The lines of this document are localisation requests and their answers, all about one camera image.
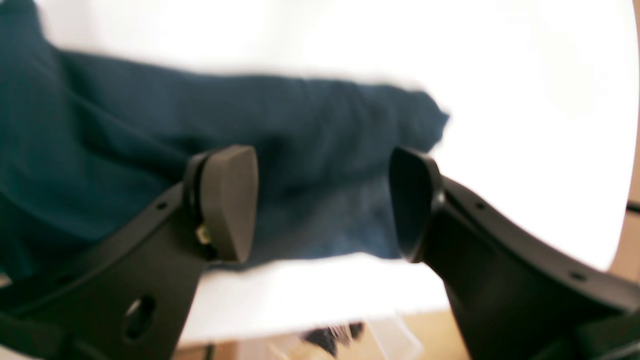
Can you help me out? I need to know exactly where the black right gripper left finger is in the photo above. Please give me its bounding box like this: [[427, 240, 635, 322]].
[[0, 145, 259, 360]]

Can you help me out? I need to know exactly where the dark navy t-shirt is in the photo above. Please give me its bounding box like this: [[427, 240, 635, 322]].
[[0, 0, 449, 280]]

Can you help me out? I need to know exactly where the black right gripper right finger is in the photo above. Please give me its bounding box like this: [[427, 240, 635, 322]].
[[389, 148, 640, 360]]

